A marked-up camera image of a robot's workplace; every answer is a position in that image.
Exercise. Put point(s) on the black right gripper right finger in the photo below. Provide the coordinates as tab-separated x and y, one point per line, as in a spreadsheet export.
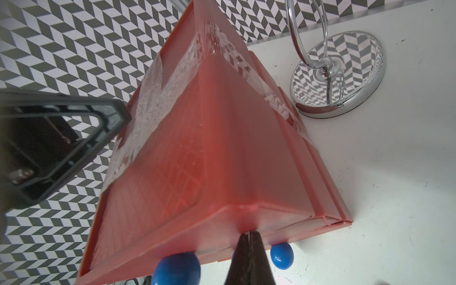
249	264

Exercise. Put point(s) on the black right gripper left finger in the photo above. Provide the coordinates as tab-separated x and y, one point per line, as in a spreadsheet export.
47	138

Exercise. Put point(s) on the blue top drawer knob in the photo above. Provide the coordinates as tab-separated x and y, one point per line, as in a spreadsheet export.
178	269

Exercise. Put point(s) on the blue drawer knob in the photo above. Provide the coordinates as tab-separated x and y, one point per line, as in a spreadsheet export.
178	269
282	255

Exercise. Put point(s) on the red plastic drawer cabinet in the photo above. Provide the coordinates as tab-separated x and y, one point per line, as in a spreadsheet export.
214	149

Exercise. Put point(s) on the blue middle drawer knob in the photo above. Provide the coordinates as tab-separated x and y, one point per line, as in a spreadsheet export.
282	255

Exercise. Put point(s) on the chrome wire stand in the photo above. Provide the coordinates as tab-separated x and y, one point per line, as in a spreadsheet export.
338	74

